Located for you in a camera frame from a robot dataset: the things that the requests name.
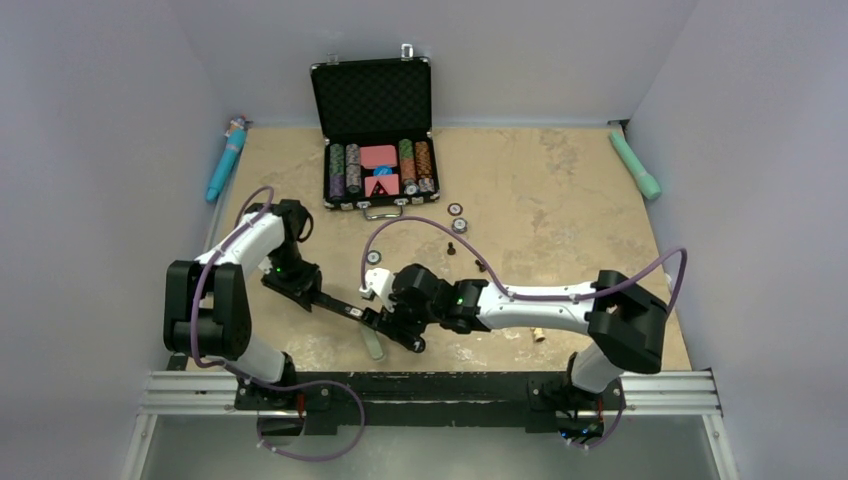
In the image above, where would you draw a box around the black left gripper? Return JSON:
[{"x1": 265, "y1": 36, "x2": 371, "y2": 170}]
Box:
[{"x1": 259, "y1": 242, "x2": 321, "y2": 313}]

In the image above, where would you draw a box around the black stapler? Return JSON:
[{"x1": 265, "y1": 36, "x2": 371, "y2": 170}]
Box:
[{"x1": 313, "y1": 293, "x2": 381, "y2": 330}]

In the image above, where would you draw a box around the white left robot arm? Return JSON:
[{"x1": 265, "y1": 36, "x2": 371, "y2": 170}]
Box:
[{"x1": 163, "y1": 199, "x2": 360, "y2": 409}]

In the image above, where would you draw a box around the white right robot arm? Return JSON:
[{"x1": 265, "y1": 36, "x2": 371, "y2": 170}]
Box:
[{"x1": 359, "y1": 264, "x2": 670, "y2": 407}]

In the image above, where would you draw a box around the poker chip near stapler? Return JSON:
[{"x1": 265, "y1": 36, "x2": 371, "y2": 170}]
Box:
[{"x1": 366, "y1": 249, "x2": 382, "y2": 265}]

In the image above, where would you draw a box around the grey loose poker chip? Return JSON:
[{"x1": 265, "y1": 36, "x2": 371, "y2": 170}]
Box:
[{"x1": 451, "y1": 217, "x2": 468, "y2": 234}]

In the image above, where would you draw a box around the upper loose poker chip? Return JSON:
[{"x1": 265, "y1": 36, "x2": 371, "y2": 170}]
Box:
[{"x1": 447, "y1": 203, "x2": 463, "y2": 217}]

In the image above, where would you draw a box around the white chess rook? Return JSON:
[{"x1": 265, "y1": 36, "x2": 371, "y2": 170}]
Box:
[{"x1": 531, "y1": 328, "x2": 547, "y2": 343}]

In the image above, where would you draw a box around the blue marker pen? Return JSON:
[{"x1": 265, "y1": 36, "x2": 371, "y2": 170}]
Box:
[{"x1": 205, "y1": 115, "x2": 251, "y2": 203}]

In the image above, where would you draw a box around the black poker chip case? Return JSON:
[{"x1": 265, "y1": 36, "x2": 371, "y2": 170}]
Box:
[{"x1": 310, "y1": 44, "x2": 441, "y2": 220}]

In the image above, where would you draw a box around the green marker pen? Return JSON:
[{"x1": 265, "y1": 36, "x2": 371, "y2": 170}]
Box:
[{"x1": 608, "y1": 131, "x2": 662, "y2": 200}]

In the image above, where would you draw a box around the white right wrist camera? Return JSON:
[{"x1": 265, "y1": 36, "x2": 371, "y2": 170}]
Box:
[{"x1": 359, "y1": 268, "x2": 395, "y2": 299}]

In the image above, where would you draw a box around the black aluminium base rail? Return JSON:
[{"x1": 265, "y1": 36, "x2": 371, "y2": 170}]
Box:
[{"x1": 137, "y1": 369, "x2": 723, "y2": 439}]

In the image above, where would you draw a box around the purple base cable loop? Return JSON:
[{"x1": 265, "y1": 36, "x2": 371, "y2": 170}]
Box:
[{"x1": 256, "y1": 380, "x2": 368, "y2": 464}]

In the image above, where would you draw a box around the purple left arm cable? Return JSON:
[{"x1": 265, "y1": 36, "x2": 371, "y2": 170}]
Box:
[{"x1": 189, "y1": 186, "x2": 276, "y2": 370}]

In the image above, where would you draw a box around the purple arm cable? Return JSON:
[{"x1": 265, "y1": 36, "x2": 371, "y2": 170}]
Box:
[
  {"x1": 359, "y1": 216, "x2": 689, "y2": 319},
  {"x1": 189, "y1": 186, "x2": 276, "y2": 370}
]

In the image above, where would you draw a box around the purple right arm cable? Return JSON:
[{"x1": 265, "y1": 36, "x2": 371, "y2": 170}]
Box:
[{"x1": 359, "y1": 216, "x2": 689, "y2": 319}]

